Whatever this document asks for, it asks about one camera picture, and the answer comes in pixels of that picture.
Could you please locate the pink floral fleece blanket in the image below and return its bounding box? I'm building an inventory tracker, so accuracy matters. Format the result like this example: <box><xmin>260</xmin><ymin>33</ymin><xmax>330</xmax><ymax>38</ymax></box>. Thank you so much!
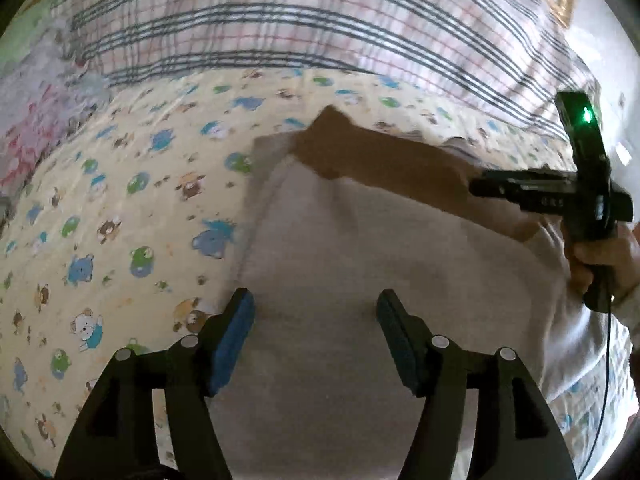
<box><xmin>0</xmin><ymin>20</ymin><xmax>108</xmax><ymax>211</ymax></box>

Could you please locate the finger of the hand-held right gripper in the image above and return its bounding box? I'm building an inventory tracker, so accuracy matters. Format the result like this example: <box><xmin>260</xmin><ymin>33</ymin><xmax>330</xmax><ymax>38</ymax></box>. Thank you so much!
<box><xmin>469</xmin><ymin>169</ymin><xmax>581</xmax><ymax>213</ymax></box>

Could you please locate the yellow animal print bed sheet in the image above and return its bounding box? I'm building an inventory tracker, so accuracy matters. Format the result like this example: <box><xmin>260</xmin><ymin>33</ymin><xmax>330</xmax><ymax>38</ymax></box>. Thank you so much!
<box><xmin>0</xmin><ymin>67</ymin><xmax>631</xmax><ymax>480</ymax></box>

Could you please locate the person's right hand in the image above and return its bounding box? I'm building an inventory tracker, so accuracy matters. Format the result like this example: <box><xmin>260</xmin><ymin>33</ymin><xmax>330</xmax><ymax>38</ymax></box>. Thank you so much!
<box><xmin>560</xmin><ymin>220</ymin><xmax>640</xmax><ymax>306</ymax></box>

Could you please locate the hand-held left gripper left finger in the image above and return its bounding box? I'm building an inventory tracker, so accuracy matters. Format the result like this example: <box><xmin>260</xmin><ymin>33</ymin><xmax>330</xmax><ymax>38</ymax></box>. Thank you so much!
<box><xmin>54</xmin><ymin>287</ymin><xmax>257</xmax><ymax>480</ymax></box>

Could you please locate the beige knit sweater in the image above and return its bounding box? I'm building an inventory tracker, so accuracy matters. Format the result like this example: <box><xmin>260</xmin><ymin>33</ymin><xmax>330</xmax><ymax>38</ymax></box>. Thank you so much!
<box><xmin>235</xmin><ymin>105</ymin><xmax>640</xmax><ymax>480</ymax></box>

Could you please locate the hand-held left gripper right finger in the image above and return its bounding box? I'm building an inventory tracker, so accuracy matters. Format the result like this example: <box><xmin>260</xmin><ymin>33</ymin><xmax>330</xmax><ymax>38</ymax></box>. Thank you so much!
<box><xmin>376</xmin><ymin>289</ymin><xmax>578</xmax><ymax>480</ymax></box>

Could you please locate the light green blanket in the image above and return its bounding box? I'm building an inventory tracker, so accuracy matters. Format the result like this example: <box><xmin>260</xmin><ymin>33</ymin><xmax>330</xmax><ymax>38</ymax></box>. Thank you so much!
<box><xmin>0</xmin><ymin>0</ymin><xmax>66</xmax><ymax>61</ymax></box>

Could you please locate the black cable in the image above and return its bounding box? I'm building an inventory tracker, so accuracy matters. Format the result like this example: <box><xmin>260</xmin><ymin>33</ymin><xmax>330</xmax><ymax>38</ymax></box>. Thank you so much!
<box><xmin>575</xmin><ymin>290</ymin><xmax>616</xmax><ymax>480</ymax></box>

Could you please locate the plaid pillow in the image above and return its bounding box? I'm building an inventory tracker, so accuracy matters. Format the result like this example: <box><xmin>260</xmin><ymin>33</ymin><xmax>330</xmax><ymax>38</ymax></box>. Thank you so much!
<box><xmin>52</xmin><ymin>0</ymin><xmax>601</xmax><ymax>141</ymax></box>

